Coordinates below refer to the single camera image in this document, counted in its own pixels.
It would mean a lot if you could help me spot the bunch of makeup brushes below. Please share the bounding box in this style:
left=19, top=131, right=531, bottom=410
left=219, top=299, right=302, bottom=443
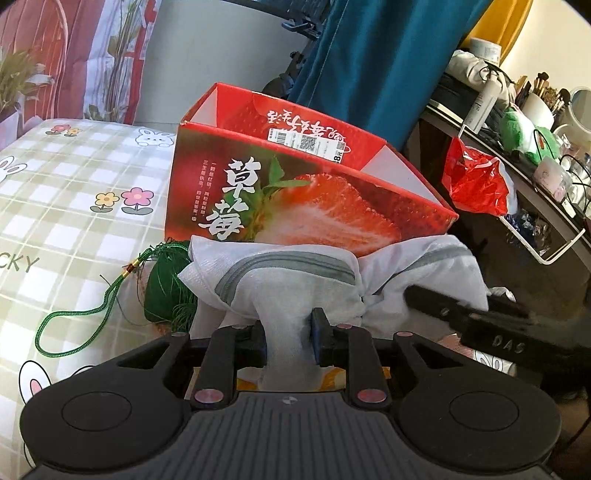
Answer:
left=515, top=71, right=571, bottom=116

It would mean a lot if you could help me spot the red strawberry cardboard box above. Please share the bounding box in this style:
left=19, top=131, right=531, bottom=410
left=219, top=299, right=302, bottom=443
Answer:
left=164, top=82, right=459, bottom=259

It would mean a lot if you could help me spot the round white mirror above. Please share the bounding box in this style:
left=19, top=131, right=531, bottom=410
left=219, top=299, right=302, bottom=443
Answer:
left=554, top=87, right=591, bottom=139

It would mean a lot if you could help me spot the white grey cloth garment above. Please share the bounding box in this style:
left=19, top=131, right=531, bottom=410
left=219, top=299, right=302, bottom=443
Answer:
left=178, top=233, right=491, bottom=393

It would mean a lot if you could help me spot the red plastic bag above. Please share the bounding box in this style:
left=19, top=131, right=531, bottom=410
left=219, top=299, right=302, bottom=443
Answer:
left=441, top=137, right=511, bottom=217

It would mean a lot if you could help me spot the white plastic bag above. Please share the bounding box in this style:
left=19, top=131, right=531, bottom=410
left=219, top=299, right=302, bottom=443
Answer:
left=496, top=159, right=520, bottom=215

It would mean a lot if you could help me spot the black desk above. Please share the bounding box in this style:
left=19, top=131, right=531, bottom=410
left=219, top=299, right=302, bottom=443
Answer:
left=406, top=99, right=591, bottom=324

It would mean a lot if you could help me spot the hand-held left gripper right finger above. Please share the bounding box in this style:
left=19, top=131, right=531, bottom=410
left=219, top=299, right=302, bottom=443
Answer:
left=310, top=307, right=437, bottom=408

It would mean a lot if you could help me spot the white brush holder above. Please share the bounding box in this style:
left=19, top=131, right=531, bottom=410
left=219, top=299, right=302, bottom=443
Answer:
left=522, top=93, right=555, bottom=130

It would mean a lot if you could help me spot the yellow curtain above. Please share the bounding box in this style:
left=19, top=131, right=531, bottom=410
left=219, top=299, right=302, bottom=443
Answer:
left=464, top=0, right=534, bottom=61

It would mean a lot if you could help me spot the printed wall cloth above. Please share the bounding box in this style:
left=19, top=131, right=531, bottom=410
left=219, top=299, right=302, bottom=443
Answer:
left=0, top=0, right=162, bottom=153

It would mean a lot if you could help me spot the green tassel knot ornament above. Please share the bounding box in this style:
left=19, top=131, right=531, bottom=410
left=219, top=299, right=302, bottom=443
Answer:
left=37, top=240, right=199, bottom=358

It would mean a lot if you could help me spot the dark zip case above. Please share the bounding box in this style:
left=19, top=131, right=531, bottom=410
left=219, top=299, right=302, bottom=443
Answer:
left=434, top=76, right=504, bottom=125

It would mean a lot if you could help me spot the black tripod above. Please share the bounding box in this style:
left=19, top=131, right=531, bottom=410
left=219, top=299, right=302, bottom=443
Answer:
left=263, top=0, right=333, bottom=100

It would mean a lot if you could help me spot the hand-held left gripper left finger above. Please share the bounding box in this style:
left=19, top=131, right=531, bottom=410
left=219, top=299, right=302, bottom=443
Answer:
left=117, top=320, right=269, bottom=408

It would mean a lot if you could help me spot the teal curtain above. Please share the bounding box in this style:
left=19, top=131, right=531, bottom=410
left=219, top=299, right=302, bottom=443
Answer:
left=286, top=0, right=495, bottom=153

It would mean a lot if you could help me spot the white drawstring bag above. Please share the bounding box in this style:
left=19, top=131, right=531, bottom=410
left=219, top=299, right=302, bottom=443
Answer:
left=445, top=48, right=515, bottom=107

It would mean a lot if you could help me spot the clear plastic jar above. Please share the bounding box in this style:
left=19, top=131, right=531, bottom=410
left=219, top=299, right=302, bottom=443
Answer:
left=534, top=157, right=573, bottom=201

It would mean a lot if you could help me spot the white wire rack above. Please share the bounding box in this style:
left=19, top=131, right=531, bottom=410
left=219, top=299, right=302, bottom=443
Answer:
left=455, top=124, right=591, bottom=266

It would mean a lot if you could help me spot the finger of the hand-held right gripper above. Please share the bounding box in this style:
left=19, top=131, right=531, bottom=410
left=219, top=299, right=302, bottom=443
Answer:
left=404, top=285, right=466, bottom=324

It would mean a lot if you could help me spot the green plush toy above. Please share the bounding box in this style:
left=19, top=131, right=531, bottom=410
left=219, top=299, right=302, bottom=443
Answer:
left=501, top=105, right=561, bottom=164

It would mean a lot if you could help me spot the blue patterned bag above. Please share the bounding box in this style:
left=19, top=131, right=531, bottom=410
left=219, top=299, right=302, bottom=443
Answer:
left=508, top=210, right=539, bottom=236

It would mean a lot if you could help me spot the white spray bottle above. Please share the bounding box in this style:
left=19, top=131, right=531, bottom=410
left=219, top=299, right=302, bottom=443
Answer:
left=463, top=74, right=502, bottom=132

